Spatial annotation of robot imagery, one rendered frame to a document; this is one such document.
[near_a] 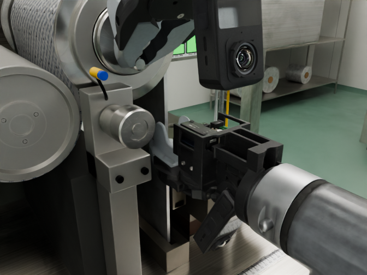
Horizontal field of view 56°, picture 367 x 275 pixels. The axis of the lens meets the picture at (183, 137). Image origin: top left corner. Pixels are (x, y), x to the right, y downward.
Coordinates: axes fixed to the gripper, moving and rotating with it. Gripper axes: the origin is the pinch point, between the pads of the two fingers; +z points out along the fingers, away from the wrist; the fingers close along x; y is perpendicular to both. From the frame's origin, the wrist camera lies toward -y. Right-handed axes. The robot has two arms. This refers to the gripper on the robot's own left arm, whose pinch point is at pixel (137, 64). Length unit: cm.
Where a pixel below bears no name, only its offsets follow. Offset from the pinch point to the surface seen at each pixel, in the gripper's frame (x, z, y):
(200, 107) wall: -234, 282, 77
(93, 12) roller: 2.9, -0.7, 5.9
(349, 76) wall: -453, 223, 53
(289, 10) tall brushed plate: -73, 27, 25
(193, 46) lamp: -36, 31, 19
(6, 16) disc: 5.7, 20.3, 21.2
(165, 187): -6.5, 16.3, -12.0
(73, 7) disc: 4.5, -0.2, 6.9
